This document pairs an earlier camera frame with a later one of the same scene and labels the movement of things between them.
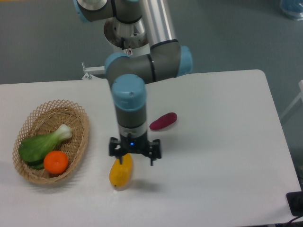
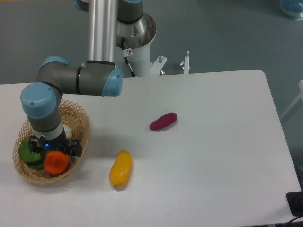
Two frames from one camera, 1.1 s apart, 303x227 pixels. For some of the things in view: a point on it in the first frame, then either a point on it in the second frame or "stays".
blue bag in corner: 293,9 stays
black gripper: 129,144 -> 60,144
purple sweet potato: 166,119 stays
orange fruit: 56,162 stays
